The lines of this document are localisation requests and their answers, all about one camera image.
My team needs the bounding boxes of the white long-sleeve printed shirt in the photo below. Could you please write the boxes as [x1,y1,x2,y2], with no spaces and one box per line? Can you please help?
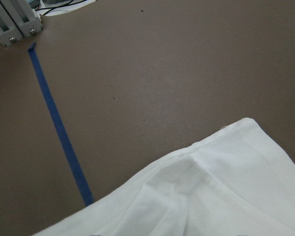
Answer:
[40,118,295,236]

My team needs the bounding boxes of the aluminium frame post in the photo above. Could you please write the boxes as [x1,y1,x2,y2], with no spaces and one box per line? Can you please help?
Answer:
[0,0,43,46]

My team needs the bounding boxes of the black cable on table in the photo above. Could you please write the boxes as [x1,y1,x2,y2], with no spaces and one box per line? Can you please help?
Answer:
[36,0,96,16]

